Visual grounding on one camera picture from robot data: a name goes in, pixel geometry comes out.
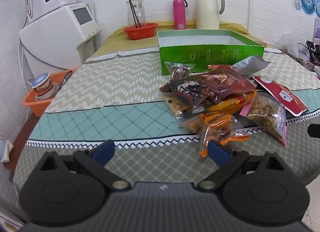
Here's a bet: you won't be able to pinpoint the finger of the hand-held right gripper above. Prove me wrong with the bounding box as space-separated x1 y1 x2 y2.
307 123 320 138

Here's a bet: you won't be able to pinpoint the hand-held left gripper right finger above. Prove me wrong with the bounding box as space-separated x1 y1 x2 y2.
197 140 285 192

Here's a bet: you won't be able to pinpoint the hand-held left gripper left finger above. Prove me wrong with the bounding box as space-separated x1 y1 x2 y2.
37 140 132 194

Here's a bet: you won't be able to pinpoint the clear orange nut packet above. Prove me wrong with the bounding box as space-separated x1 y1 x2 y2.
179 118 208 135
199 113 250 158

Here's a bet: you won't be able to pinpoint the red snack packet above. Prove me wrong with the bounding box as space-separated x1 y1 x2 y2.
252 76 308 116

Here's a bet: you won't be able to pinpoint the yellow orange snack packet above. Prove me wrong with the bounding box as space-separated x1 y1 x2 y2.
209 89 258 115

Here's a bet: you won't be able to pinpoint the clear cereal packet pink edge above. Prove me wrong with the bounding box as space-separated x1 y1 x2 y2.
239 92 288 146

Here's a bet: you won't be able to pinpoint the cracker packet with brown dots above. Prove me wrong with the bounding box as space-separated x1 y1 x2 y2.
164 94 200 120

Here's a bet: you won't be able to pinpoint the dark red jerky packet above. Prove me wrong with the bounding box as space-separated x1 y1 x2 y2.
190 65 258 104

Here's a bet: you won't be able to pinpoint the clear packet of chocolate cookies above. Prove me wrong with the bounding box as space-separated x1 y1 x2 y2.
164 61 196 79

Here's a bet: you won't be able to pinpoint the silver foil packet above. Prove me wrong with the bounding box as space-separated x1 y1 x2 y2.
231 55 272 76

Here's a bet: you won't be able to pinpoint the green cardboard box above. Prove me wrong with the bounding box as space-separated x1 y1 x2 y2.
157 29 265 75

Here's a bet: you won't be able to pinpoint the patterned tablecloth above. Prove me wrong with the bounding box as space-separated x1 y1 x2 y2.
14 47 320 192

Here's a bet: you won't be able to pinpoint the metal bowl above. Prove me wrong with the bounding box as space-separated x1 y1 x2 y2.
59 71 73 90

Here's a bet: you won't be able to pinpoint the orange plastic basin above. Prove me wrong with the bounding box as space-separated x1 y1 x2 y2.
22 68 78 117

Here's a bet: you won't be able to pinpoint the instant noodle cup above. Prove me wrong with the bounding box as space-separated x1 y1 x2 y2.
32 73 59 101

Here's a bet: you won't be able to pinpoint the clear plastic bag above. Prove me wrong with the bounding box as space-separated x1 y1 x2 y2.
280 32 304 56

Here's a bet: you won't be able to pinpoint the white crumpled paper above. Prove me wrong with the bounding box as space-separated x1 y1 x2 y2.
0 138 13 164

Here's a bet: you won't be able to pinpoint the yellow cloth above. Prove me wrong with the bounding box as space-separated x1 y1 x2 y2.
94 19 253 57

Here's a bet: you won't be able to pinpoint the red plastic basket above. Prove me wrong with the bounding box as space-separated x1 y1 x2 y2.
122 23 159 40

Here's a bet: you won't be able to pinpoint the white water dispenser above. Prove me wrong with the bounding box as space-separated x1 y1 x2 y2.
19 2 100 71

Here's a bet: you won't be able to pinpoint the cream thermal carafe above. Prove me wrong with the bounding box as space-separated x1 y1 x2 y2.
196 0 225 30

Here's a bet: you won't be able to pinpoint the clear glass pitcher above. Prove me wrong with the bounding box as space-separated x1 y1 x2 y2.
126 0 146 28

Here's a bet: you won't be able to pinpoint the pink thermos bottle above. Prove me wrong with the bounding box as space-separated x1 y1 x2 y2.
172 0 188 30

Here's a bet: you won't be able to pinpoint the black chopsticks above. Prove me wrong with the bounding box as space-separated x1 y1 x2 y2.
128 0 141 28

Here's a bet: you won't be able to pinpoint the black power adapter with cables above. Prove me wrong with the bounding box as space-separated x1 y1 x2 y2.
306 40 320 62

